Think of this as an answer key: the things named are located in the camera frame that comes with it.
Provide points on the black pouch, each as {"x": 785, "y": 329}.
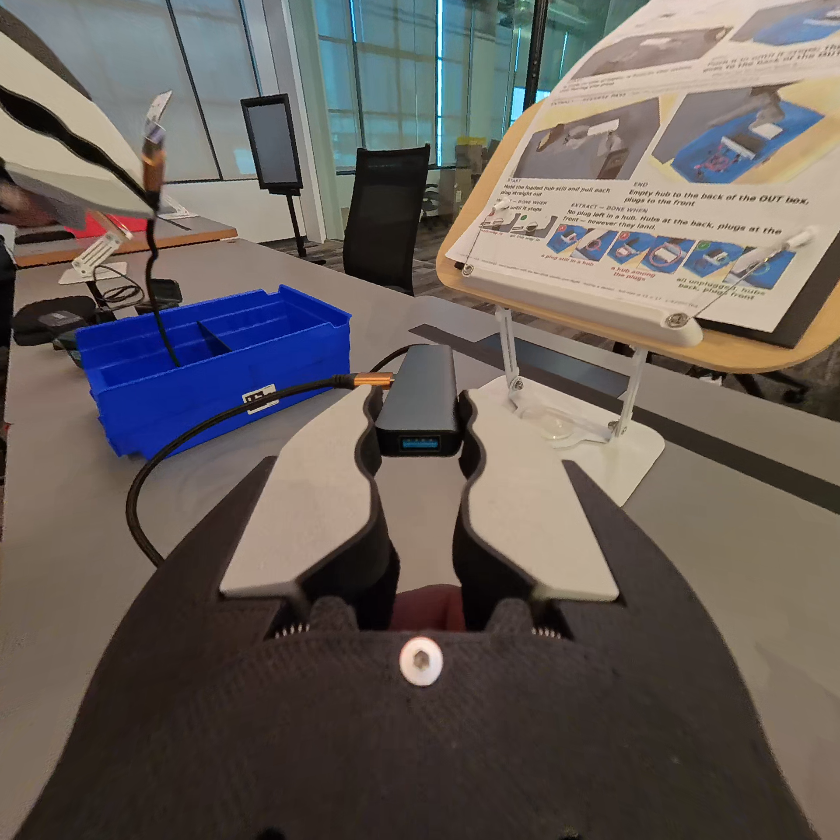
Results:
{"x": 52, "y": 318}

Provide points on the blue plastic bin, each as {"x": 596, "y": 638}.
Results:
{"x": 197, "y": 394}

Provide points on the stack of cardboard boxes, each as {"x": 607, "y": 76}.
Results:
{"x": 459, "y": 190}

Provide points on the black display on stand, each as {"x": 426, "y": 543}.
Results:
{"x": 272, "y": 144}

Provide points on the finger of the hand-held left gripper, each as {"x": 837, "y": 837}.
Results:
{"x": 65, "y": 98}
{"x": 52, "y": 164}

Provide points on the wooden document stand white base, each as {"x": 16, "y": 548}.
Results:
{"x": 98, "y": 249}

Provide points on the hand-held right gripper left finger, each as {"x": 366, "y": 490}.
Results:
{"x": 308, "y": 512}

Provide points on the instruction sheet on wooden stand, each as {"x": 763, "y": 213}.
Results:
{"x": 610, "y": 453}

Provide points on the small black device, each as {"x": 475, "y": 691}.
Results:
{"x": 161, "y": 292}

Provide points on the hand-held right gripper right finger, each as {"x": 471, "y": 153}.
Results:
{"x": 531, "y": 518}

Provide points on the printed instruction sheet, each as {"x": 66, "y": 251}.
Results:
{"x": 656, "y": 210}

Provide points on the grey usb hub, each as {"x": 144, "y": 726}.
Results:
{"x": 420, "y": 394}

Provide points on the desk with wooden edge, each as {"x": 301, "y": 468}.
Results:
{"x": 197, "y": 233}

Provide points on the white stand with leaflet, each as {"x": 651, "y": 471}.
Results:
{"x": 176, "y": 210}

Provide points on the black mesh office chair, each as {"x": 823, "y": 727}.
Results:
{"x": 387, "y": 216}

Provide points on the red plastic bin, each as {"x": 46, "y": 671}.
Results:
{"x": 121, "y": 221}

